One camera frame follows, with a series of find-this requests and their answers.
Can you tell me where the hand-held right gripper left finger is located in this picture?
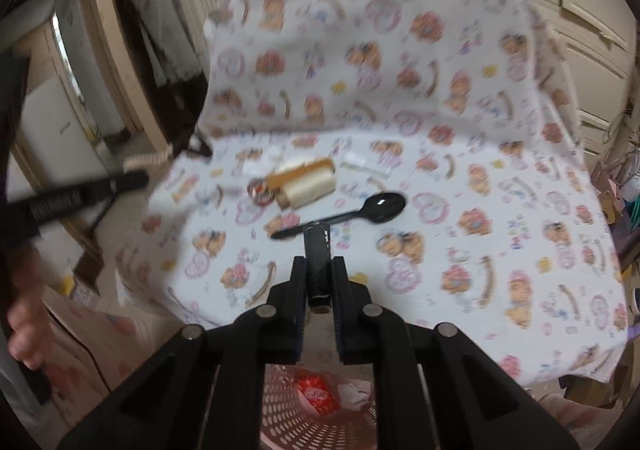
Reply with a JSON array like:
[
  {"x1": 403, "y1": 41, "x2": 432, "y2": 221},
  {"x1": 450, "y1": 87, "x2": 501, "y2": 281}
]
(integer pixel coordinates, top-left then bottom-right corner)
[{"x1": 57, "y1": 256, "x2": 308, "y2": 450}]

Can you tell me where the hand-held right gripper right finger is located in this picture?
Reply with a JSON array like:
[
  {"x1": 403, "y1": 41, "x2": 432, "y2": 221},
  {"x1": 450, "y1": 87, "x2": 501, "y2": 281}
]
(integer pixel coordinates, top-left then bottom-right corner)
[{"x1": 331, "y1": 256, "x2": 581, "y2": 450}]

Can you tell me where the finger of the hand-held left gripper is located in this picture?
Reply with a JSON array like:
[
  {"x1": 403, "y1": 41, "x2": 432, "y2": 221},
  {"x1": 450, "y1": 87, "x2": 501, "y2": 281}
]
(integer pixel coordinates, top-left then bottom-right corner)
[{"x1": 12, "y1": 169, "x2": 150, "y2": 231}]

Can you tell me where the black stick with grey end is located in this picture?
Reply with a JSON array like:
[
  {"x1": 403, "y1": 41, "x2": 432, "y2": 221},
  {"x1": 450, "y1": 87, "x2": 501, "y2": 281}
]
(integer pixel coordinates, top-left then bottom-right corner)
[{"x1": 303, "y1": 224, "x2": 333, "y2": 315}]

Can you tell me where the red wrapper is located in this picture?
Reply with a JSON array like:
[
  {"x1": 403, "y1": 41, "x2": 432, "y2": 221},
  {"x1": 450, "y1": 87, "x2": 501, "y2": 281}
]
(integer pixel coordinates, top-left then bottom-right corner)
[{"x1": 294, "y1": 374, "x2": 342, "y2": 417}]

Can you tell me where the white paper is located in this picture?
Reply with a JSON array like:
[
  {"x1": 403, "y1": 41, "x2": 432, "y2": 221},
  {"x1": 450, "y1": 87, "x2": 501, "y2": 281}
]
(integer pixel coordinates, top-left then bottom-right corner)
[{"x1": 337, "y1": 379, "x2": 375, "y2": 412}]

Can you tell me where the black plastic spoon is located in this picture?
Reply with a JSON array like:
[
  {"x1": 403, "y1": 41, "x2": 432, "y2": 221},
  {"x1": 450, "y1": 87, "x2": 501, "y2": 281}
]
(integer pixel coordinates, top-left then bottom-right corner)
[{"x1": 270, "y1": 192, "x2": 407, "y2": 241}]

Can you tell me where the cream thread spool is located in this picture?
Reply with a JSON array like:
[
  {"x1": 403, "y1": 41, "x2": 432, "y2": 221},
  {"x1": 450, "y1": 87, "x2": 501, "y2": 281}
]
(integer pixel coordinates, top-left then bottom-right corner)
[{"x1": 277, "y1": 169, "x2": 336, "y2": 210}]

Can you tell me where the pink perforated basket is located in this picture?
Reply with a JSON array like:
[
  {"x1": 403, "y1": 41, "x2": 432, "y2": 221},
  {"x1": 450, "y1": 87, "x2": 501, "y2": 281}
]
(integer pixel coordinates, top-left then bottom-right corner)
[{"x1": 260, "y1": 363, "x2": 379, "y2": 450}]

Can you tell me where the red tape roll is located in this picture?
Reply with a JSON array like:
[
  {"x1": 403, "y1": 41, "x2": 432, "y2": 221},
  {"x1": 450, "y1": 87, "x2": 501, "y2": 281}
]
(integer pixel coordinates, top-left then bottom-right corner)
[{"x1": 246, "y1": 177, "x2": 277, "y2": 207}]

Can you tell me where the brown wooden block with holes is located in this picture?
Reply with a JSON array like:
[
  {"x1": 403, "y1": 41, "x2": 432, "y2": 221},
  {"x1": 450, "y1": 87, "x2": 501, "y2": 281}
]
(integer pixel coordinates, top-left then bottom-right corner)
[{"x1": 264, "y1": 157, "x2": 336, "y2": 187}]

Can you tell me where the clear white wrapper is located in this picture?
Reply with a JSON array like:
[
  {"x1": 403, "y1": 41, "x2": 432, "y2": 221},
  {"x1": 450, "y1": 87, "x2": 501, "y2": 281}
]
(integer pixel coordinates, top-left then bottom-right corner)
[{"x1": 341, "y1": 153, "x2": 392, "y2": 179}]

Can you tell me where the person's left hand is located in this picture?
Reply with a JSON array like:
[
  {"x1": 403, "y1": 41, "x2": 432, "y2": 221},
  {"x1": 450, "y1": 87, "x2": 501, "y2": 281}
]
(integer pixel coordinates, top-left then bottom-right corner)
[{"x1": 6, "y1": 247, "x2": 53, "y2": 372}]

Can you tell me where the white appliance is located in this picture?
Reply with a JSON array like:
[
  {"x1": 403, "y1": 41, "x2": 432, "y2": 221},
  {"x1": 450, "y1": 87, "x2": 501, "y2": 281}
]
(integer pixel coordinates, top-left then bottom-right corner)
[{"x1": 22, "y1": 5, "x2": 126, "y2": 171}]

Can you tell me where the pink printed cardboard box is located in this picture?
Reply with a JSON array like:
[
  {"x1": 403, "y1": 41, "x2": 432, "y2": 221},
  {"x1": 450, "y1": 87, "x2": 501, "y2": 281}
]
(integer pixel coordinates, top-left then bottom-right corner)
[{"x1": 40, "y1": 280, "x2": 151, "y2": 426}]

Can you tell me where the grey hanging cloth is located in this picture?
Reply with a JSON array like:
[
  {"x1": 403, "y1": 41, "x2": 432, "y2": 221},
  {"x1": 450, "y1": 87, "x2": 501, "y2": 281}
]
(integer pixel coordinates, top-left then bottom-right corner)
[{"x1": 117, "y1": 0, "x2": 203, "y2": 86}]

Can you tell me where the bear printed blanket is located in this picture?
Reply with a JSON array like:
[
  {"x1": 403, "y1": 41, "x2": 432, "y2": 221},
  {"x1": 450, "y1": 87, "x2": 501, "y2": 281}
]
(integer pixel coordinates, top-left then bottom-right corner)
[{"x1": 114, "y1": 0, "x2": 630, "y2": 387}]

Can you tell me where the pile of cardboard boxes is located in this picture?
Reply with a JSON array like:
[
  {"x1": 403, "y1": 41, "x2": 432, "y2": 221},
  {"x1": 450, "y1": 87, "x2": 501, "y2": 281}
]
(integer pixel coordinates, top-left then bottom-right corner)
[{"x1": 587, "y1": 163, "x2": 640, "y2": 251}]

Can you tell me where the black bag with rope handle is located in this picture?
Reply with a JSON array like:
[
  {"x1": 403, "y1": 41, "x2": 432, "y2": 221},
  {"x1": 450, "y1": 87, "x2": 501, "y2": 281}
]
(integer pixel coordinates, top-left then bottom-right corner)
[{"x1": 125, "y1": 75, "x2": 213, "y2": 171}]

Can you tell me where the curved wooden frame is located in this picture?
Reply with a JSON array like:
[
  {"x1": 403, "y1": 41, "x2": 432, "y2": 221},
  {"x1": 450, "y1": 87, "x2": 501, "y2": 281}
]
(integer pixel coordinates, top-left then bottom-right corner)
[{"x1": 87, "y1": 0, "x2": 173, "y2": 158}]

